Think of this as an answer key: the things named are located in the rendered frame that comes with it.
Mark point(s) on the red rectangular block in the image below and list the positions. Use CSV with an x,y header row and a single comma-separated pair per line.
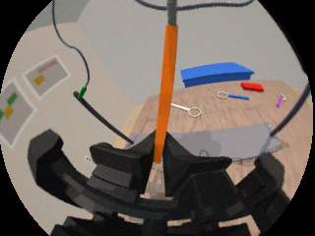
x,y
252,87

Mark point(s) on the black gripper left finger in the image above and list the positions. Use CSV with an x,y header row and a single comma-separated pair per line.
x,y
137,160

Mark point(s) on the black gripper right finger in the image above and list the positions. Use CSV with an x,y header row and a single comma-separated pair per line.
x,y
178,164

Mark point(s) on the orange handle with grey loop tip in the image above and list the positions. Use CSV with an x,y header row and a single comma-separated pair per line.
x,y
167,77

